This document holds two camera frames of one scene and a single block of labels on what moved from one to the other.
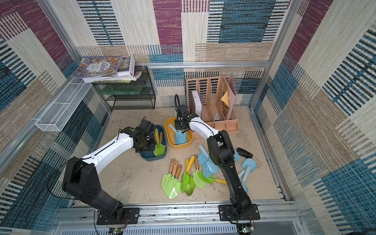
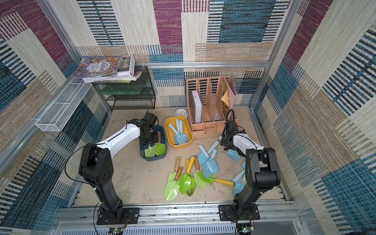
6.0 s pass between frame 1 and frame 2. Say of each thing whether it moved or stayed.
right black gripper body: moved
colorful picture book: stayed
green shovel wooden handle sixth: stayed
